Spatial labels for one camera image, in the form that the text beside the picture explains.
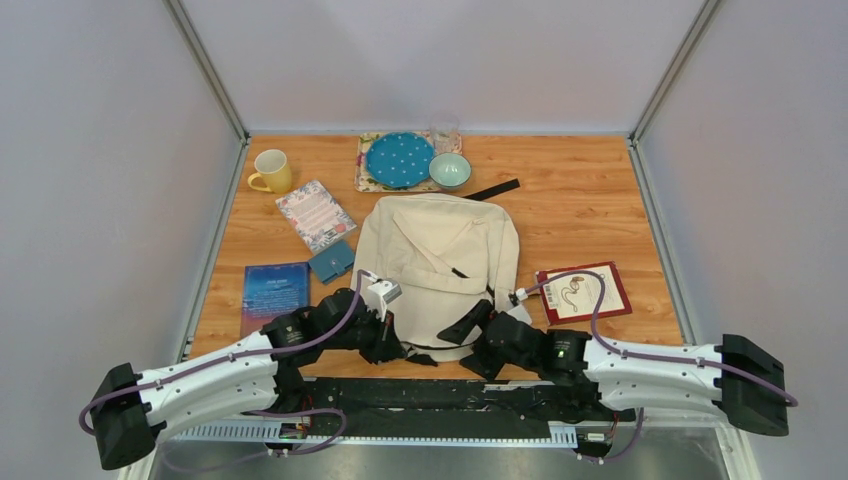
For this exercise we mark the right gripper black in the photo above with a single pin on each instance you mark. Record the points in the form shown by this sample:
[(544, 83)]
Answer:
[(479, 316)]

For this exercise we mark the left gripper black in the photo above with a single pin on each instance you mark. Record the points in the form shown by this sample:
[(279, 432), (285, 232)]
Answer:
[(386, 340)]

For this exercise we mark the beige canvas backpack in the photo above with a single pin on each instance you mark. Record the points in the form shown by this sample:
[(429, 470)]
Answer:
[(447, 253)]

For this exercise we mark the blue leather wallet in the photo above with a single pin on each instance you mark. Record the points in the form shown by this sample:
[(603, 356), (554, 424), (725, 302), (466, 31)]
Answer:
[(332, 262)]

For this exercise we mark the blue Jane Eyre book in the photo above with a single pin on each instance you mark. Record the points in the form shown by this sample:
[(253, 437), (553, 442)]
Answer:
[(272, 290)]

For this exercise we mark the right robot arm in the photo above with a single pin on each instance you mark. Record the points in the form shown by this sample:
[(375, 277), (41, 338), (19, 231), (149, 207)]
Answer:
[(735, 379)]

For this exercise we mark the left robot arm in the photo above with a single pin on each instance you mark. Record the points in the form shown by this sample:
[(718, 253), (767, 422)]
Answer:
[(132, 412)]

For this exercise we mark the red white book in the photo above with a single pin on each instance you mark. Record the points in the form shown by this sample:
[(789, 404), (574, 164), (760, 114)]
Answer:
[(572, 298)]

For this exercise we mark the floral cover book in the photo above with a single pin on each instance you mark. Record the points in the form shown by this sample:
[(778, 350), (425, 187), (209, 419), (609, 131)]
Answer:
[(316, 216)]

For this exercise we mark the light teal bowl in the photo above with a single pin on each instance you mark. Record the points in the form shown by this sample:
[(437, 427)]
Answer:
[(450, 171)]

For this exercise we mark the blue polka dot plate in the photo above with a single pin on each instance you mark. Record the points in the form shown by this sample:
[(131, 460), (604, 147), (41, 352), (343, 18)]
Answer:
[(399, 159)]

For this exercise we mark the floral tray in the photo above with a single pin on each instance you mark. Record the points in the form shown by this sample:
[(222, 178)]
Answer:
[(366, 183)]

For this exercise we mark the clear drinking glass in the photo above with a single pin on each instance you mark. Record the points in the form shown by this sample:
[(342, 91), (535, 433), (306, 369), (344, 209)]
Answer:
[(444, 133)]

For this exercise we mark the yellow mug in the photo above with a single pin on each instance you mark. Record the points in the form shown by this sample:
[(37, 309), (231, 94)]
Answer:
[(272, 172)]

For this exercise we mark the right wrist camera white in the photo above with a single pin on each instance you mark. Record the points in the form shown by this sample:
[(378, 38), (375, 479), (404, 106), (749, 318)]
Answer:
[(518, 310)]

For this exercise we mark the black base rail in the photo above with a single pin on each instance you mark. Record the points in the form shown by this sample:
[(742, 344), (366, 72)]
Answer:
[(444, 409)]

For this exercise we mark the aluminium frame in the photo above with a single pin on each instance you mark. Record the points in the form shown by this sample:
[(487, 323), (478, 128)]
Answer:
[(736, 453)]

